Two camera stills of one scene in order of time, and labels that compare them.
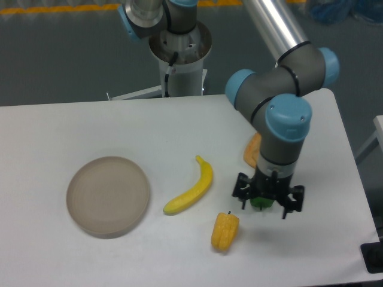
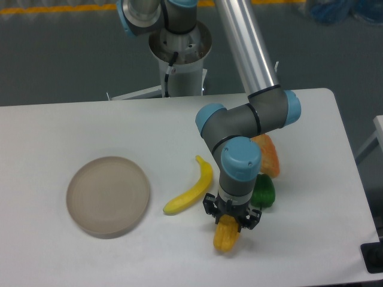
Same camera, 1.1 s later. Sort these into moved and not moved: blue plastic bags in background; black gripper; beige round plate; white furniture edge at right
Moved: black gripper
Not moved: beige round plate; blue plastic bags in background; white furniture edge at right
